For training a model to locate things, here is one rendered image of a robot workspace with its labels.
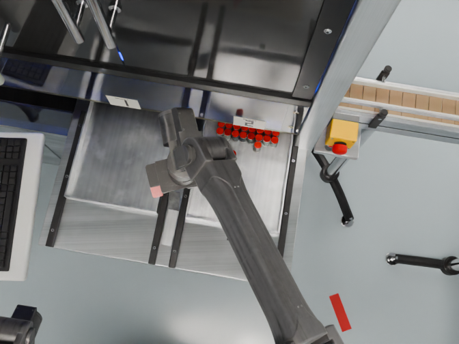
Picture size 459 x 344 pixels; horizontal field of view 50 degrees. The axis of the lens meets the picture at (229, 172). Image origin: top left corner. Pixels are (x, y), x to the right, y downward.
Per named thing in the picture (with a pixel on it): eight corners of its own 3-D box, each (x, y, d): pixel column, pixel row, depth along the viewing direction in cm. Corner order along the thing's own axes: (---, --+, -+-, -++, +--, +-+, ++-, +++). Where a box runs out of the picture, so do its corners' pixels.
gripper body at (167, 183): (154, 163, 98) (151, 156, 91) (203, 151, 100) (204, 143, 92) (162, 194, 98) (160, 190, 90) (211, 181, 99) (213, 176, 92)
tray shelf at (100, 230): (81, 89, 148) (80, 87, 146) (309, 127, 146) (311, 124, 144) (39, 245, 136) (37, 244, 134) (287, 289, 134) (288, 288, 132)
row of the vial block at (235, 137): (216, 132, 143) (216, 126, 139) (277, 142, 143) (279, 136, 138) (215, 138, 143) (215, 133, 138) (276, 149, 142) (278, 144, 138)
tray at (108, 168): (96, 89, 146) (93, 84, 143) (181, 103, 146) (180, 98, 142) (67, 198, 138) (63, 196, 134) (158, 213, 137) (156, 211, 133)
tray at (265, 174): (207, 107, 145) (207, 103, 142) (294, 121, 145) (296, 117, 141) (186, 219, 137) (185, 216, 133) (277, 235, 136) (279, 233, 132)
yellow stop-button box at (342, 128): (327, 121, 136) (332, 111, 129) (352, 125, 136) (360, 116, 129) (324, 146, 134) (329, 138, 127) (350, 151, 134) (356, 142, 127)
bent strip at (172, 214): (171, 194, 138) (169, 190, 133) (182, 196, 138) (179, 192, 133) (160, 244, 135) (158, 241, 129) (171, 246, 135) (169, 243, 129)
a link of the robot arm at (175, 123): (190, 162, 79) (231, 159, 84) (177, 95, 80) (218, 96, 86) (154, 179, 88) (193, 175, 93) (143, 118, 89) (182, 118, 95)
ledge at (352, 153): (319, 109, 148) (320, 107, 146) (361, 116, 147) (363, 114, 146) (313, 153, 144) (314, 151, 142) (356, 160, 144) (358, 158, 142)
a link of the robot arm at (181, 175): (169, 179, 85) (201, 173, 86) (162, 141, 86) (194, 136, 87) (171, 185, 92) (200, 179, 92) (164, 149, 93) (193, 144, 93)
